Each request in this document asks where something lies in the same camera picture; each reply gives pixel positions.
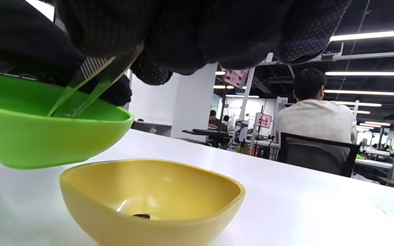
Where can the person's left hand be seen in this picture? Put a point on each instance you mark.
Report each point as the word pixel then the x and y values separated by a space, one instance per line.
pixel 19 37

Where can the person's right hand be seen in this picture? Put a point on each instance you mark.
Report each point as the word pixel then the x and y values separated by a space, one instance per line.
pixel 200 30

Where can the metal tweezers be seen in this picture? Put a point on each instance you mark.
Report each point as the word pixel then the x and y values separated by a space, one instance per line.
pixel 92 66

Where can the green plastic dish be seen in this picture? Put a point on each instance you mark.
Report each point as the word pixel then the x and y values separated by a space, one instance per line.
pixel 46 143

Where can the yellow small dish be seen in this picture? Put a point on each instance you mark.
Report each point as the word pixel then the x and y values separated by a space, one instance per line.
pixel 183 191

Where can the dark coffee bean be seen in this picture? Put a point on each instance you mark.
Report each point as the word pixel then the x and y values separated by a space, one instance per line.
pixel 141 216

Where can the pink hanging sign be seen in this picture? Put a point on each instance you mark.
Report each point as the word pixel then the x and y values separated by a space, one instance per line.
pixel 235 78

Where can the black background desk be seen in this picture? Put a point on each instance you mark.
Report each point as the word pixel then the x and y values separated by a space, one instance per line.
pixel 205 132

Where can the pink sign on stand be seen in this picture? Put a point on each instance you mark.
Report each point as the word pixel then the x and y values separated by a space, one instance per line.
pixel 264 120

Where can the black mesh office chair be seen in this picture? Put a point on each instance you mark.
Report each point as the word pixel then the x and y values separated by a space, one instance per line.
pixel 313 157

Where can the row of ceiling light strips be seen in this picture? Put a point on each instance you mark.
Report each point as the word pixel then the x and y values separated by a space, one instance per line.
pixel 371 35

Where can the metal overhead frame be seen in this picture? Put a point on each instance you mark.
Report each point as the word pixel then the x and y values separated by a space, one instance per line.
pixel 371 55

